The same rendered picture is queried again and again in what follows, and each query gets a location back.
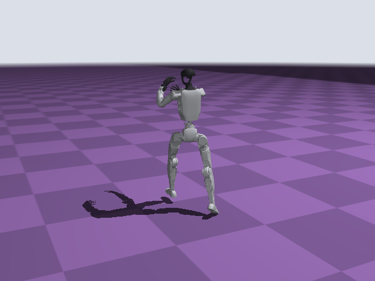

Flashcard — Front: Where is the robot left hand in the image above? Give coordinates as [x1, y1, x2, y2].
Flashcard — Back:
[161, 77, 176, 91]

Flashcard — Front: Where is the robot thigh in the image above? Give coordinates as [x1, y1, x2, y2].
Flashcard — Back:
[168, 132, 183, 167]
[197, 133, 212, 178]

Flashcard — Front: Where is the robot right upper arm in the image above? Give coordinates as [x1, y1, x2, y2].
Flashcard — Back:
[199, 88, 206, 98]

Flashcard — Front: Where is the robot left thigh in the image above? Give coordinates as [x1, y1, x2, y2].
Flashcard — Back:
[168, 132, 183, 167]

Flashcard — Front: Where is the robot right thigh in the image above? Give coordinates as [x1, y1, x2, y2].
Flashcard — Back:
[197, 133, 212, 178]

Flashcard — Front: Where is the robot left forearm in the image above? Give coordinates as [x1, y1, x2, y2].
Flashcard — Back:
[156, 86, 165, 105]

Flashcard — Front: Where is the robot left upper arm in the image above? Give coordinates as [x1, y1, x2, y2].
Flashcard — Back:
[158, 90, 182, 108]

